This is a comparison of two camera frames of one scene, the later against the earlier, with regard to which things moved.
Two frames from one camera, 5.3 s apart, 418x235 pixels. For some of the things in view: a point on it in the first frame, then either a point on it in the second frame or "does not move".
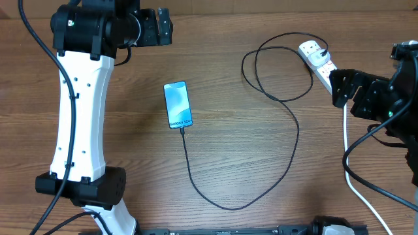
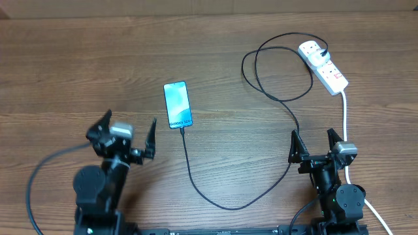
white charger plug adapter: [316, 58] does not move
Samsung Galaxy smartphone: [177, 106] does not move
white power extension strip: [305, 49] does not move
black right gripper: [366, 91] -> [298, 153]
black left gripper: [152, 37] -> [95, 129]
